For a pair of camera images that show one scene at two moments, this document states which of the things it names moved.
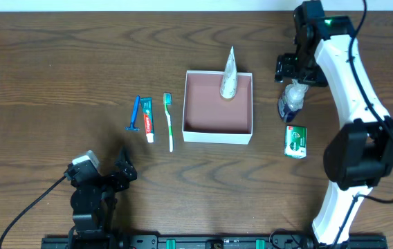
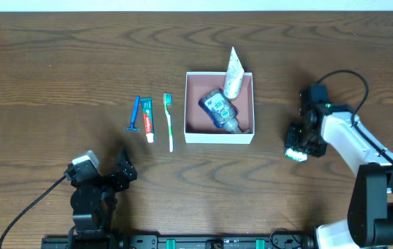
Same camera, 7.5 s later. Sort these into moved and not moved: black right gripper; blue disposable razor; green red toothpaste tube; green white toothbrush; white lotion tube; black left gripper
Moved: white lotion tube; black right gripper
Not moved: green red toothpaste tube; blue disposable razor; green white toothbrush; black left gripper
